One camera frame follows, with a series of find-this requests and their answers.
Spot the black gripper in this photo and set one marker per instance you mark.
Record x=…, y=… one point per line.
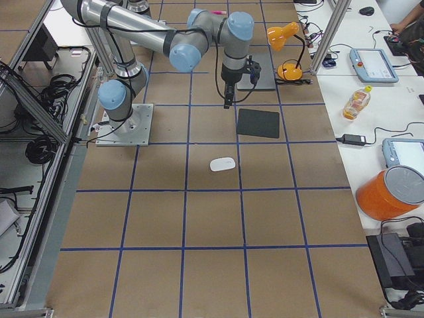
x=230, y=75

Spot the white computer mouse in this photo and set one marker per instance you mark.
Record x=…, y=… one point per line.
x=222, y=164

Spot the black mousepad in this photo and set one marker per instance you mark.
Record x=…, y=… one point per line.
x=258, y=123

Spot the black mouse on desk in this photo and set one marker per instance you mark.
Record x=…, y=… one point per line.
x=366, y=11

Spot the person hand at desk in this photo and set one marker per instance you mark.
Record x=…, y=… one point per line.
x=398, y=27

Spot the black power adapter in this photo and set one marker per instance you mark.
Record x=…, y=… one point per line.
x=352, y=139

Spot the orange juice bottle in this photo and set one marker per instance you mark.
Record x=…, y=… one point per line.
x=357, y=102

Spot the teach pendant far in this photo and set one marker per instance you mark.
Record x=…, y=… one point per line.
x=372, y=66

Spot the teach pendant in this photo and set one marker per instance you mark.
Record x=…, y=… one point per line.
x=403, y=151
x=372, y=66

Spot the teach pendant near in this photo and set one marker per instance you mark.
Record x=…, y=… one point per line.
x=403, y=151

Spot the orange bucket with lid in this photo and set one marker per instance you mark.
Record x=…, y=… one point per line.
x=393, y=192

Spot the black box on desk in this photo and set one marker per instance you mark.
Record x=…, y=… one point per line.
x=398, y=261

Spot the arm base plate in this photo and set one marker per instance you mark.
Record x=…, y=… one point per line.
x=134, y=131

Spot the aluminium frame post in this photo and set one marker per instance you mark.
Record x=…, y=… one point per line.
x=329, y=33

